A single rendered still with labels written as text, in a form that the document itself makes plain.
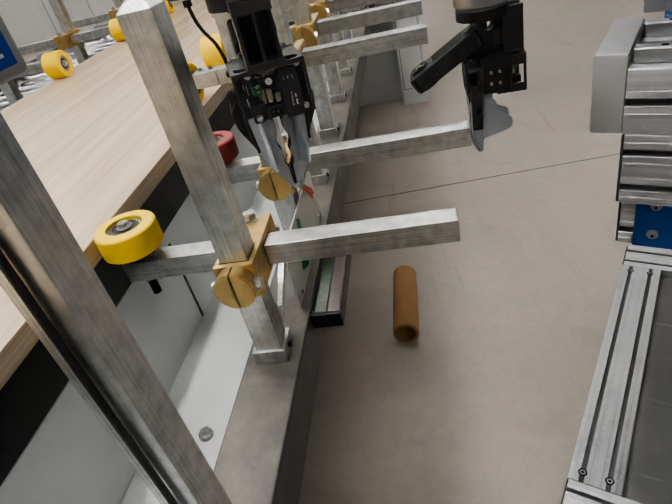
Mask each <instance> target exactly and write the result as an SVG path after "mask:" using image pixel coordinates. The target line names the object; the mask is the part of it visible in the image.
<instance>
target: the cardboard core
mask: <svg viewBox="0 0 672 504"><path fill-rule="evenodd" d="M393 335H394V337H395V339H396V340H398V341H400V342H403V343H410V342H413V341H415V340H416V339H417V338H418V336H419V321H418V302H417V283H416V272H415V270H414V269H413V268H412V267H410V266H407V265H403V266H399V267H397V268H396V269H395V271H394V273H393Z"/></svg>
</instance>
